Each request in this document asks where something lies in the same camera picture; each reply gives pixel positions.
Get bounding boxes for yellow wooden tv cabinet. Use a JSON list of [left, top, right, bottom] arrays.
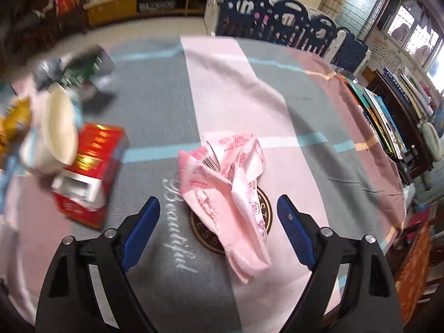
[[84, 0, 207, 29]]

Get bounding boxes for stack of colourful books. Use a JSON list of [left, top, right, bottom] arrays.
[[336, 68, 420, 162]]

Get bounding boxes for yellow snack wrapper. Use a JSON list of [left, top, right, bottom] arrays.
[[0, 96, 32, 170]]

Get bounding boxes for red cigarette carton box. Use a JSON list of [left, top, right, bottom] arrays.
[[51, 123, 129, 230]]

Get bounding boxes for pink plastic bag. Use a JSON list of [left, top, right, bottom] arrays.
[[178, 133, 272, 284]]

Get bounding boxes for white paper bowl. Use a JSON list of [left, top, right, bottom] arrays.
[[19, 83, 78, 176]]

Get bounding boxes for grey crumpled plastic bag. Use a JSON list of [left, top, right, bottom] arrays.
[[33, 44, 115, 91]]

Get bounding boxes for plaid pink grey tablecloth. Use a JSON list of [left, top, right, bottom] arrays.
[[1, 36, 405, 332]]

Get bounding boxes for blue white baby fence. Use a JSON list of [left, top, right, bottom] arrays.
[[204, 0, 371, 74]]

